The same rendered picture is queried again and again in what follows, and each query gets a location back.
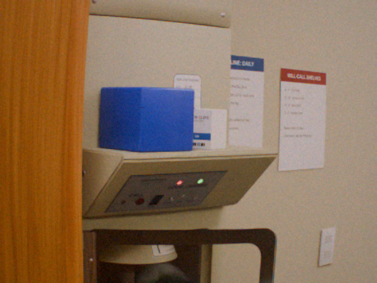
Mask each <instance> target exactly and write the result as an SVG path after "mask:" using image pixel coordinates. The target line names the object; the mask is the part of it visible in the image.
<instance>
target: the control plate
mask: <svg viewBox="0 0 377 283"><path fill-rule="evenodd" d="M227 172H228V171H215V172H191V173H179V174H166V175H165V174H154V175H131V176H130V177H129V179H128V180H127V182H125V184H124V186H123V188H122V189H121V190H120V191H119V192H118V193H117V196H116V197H115V199H114V200H113V201H112V202H111V204H110V206H109V207H108V208H107V209H106V211H105V213H108V212H128V211H135V210H155V209H163V208H177V207H184V206H199V205H201V203H202V202H203V201H204V199H205V198H206V197H207V195H208V194H209V192H211V191H212V190H213V188H214V187H215V186H216V185H217V184H218V183H219V181H220V180H221V179H222V177H223V176H224V175H225V174H226V173H227ZM199 179H203V182H202V183H197V181H198V180H199ZM180 180H183V182H182V183H181V184H180V185H177V184H176V183H177V182H178V181H180ZM194 194H196V195H197V196H196V199H194V198H191V197H192V196H193V195H194ZM156 195H164V196H163V198H161V200H160V201H159V203H157V204H156V205H150V206H149V204H150V202H151V201H152V199H153V198H154V197H155V196H156ZM183 195H185V196H186V197H185V200H182V199H180V197H181V196H183ZM171 196H173V197H174V198H173V201H169V200H168V198H169V197H171ZM141 198H143V199H144V200H145V201H144V202H143V203H142V204H141V205H139V206H138V205H137V204H136V201H137V200H138V199H141ZM124 200H127V201H128V202H127V203H126V204H121V202H122V201H124Z"/></svg>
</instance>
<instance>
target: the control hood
mask: <svg viewBox="0 0 377 283"><path fill-rule="evenodd" d="M277 155H278V150H277V149H276V148H254V147H247V146H233V145H226V149H218V150H200V149H193V150H192V151H190V152H132V151H126V150H114V149H108V148H82V186H81V190H82V216H83V217H89V216H90V217H95V216H114V215H121V214H126V215H127V214H140V213H147V212H153V213H154V212H167V211H174V210H187V209H195V208H208V207H215V206H228V205H235V204H236V203H238V202H239V201H240V199H241V198H243V197H244V195H245V194H246V193H247V192H248V190H249V189H250V188H251V187H252V186H253V185H254V183H255V182H256V181H257V180H258V179H259V178H260V177H261V175H262V174H263V173H264V172H265V171H266V169H267V168H268V166H269V165H270V164H271V163H272V162H273V161H274V160H275V159H276V157H277ZM215 171H228V172H227V173H226V174H225V175H224V176H223V177H222V179H221V180H220V181H219V183H218V184H217V185H216V186H215V187H214V188H213V190H212V191H211V192H209V194H208V195H207V197H206V198H205V199H204V201H203V202H202V203H201V205H199V206H184V207H177V208H163V209H155V210H135V211H128V212H108V213H105V211H106V209H107V208H108V207H109V206H110V204H111V202H112V201H113V200H114V199H115V197H116V196H117V193H118V192H119V191H120V190H121V189H122V188H123V186H124V184H125V182H127V180H128V179H129V177H130V176H131V175H154V174H165V175H166V174H179V173H191V172H215Z"/></svg>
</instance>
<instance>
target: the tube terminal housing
mask: <svg viewBox="0 0 377 283"><path fill-rule="evenodd" d="M231 35H232V30H231V29H230V28H220V27H214V26H204V25H198V24H183V23H178V22H167V21H156V20H146V19H135V18H120V17H110V16H105V15H103V16H99V15H89V23H88V39H87V55H86V58H85V81H84V107H83V133H82V147H83V148H100V146H99V139H100V90H101V88H102V87H122V86H127V87H152V88H173V75H174V73H177V74H184V73H188V74H199V75H202V87H201V108H208V109H226V110H227V128H226V145H229V129H230V72H231V60H230V53H231ZM96 228H103V229H125V230H148V229H153V230H194V229H200V230H213V229H226V206H215V207H208V208H195V209H187V210H174V211H167V212H154V213H153V212H147V213H140V214H127V215H126V214H121V215H114V216H95V217H90V216H89V217H83V216H82V230H93V229H96Z"/></svg>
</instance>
